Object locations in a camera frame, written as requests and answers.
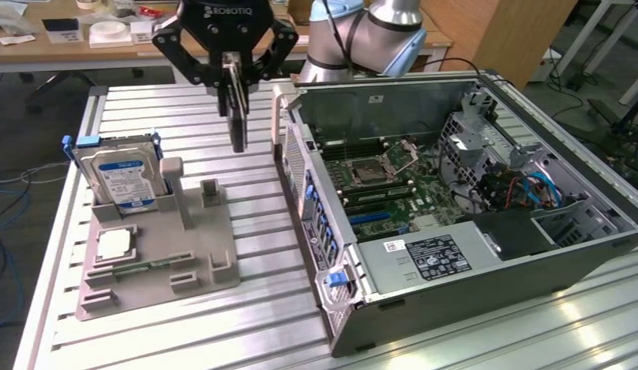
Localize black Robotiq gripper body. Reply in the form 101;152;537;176
176;0;277;59

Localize green and black graphics card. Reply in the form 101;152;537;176
221;52;253;154

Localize white labelled box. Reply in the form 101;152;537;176
129;21;162;45

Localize white box with tape roll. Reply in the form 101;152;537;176
88;21;136;50

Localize black and white box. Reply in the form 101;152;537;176
44;18;86;44

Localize blue disk caddy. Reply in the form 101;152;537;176
61;130;173;196

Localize hard disk with blue label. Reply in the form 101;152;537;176
72;134;165;216

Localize wooden desk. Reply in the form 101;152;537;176
0;0;457;84

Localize CPU socket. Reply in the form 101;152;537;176
349;156;390;187

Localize clear plastic bag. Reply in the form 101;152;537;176
0;10;40;36

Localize silver socket cover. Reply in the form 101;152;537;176
384;140;421;175

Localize wooden cabinet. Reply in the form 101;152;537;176
421;0;582;90

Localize grey parts rack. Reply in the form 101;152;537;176
76;156;244;323

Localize metal disk bay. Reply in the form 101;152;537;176
438;111;501;193

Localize black expansion slot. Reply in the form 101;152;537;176
345;203;386;217

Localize blue expansion slot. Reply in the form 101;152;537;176
350;212;393;227

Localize silver CPU chip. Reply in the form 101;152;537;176
96;230;137;260

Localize green RAM stick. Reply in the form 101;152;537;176
110;261;174;273

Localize grey power supply unit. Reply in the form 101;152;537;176
358;221;506;298

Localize open black PC case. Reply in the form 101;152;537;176
272;69;638;358

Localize black camera cable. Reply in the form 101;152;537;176
324;0;354;72

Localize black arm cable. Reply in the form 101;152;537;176
416;56;486;77

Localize blue data wire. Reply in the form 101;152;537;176
524;171;564;210

